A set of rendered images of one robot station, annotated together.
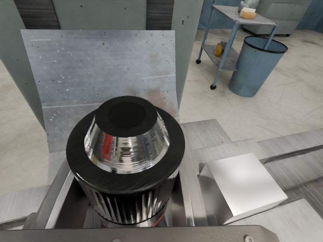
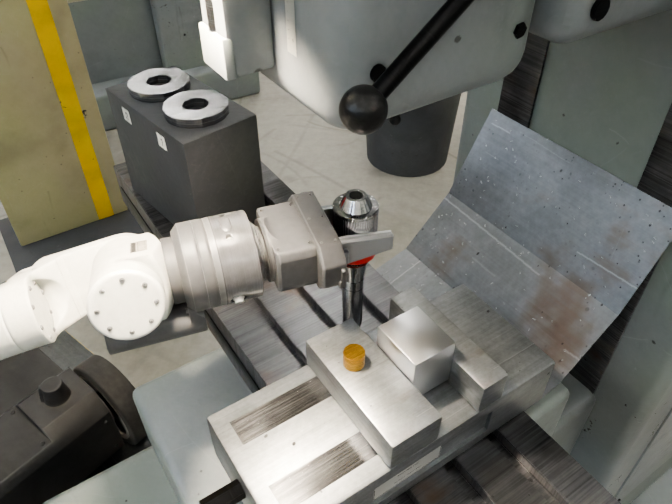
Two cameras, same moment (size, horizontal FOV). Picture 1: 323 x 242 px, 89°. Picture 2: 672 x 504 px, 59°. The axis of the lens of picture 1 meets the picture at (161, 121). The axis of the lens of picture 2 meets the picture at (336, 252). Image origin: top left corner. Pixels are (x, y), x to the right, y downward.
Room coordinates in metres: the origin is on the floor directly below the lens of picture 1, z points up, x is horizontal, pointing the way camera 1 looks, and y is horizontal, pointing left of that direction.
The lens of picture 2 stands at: (-0.08, -0.45, 1.53)
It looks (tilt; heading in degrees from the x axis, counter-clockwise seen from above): 41 degrees down; 78
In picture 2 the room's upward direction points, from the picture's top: straight up
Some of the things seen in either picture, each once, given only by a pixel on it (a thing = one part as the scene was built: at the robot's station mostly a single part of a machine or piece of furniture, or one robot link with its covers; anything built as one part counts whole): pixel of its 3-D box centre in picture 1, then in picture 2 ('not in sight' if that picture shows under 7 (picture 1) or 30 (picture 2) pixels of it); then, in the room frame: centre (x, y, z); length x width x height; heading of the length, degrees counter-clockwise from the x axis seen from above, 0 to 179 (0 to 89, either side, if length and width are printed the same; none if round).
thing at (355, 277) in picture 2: not in sight; (353, 288); (0.04, 0.01, 1.05); 0.03 x 0.03 x 0.11
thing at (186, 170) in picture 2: not in sight; (187, 152); (-0.13, 0.37, 1.04); 0.22 x 0.12 x 0.20; 120
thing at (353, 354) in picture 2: not in sight; (354, 357); (0.02, -0.09, 1.06); 0.02 x 0.02 x 0.02
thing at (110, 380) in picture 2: not in sight; (113, 399); (-0.37, 0.34, 0.50); 0.20 x 0.05 x 0.20; 129
